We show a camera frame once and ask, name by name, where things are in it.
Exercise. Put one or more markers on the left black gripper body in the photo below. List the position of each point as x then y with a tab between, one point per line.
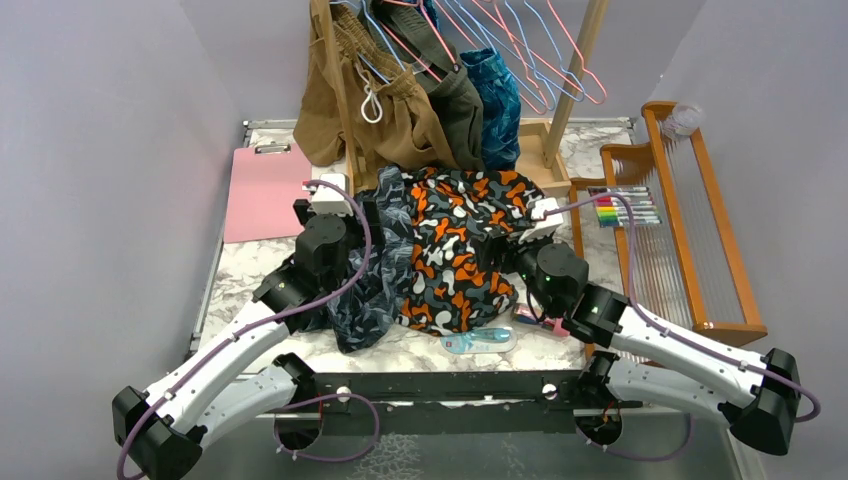
355	237

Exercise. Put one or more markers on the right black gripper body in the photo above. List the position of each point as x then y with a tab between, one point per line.
519	257

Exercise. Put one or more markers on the orange camouflage shorts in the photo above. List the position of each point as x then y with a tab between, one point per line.
451	210

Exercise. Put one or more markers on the dark leaf print shorts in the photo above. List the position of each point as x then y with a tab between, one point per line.
361	316

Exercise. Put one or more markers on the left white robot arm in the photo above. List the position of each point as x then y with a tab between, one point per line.
165	427

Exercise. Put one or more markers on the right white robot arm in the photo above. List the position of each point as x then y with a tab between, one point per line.
647	359

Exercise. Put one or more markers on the brown hanging shorts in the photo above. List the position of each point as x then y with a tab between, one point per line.
360	106

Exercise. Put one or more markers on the blue patterned hanging shorts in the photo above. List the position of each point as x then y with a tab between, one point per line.
501	102

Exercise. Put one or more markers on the dark green hanging shorts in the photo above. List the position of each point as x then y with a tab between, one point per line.
411	36

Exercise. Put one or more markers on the clear blue plastic package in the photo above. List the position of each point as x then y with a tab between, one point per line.
490	340

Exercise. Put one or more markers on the pink clipboard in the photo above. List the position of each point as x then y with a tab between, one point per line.
264	184

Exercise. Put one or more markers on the pink cylindrical bottle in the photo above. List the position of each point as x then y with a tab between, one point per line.
526	315

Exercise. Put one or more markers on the wooden clothes rack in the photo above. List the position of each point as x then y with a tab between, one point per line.
539	141

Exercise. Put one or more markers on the set of coloured markers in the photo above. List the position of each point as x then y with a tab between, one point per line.
622	206

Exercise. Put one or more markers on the wooden weaving loom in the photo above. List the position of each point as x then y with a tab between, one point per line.
689	270

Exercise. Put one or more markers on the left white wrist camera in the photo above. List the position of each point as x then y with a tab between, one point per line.
326	200

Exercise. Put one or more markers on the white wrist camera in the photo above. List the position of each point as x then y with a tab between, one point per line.
544	221
326	200

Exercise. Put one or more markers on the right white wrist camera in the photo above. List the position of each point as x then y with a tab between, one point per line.
544	221

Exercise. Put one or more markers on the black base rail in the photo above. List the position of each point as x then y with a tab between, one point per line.
433	403

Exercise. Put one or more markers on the blue wire hanger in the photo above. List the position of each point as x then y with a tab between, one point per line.
506	19

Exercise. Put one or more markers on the pink wire hanger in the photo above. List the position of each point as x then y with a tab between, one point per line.
548	40

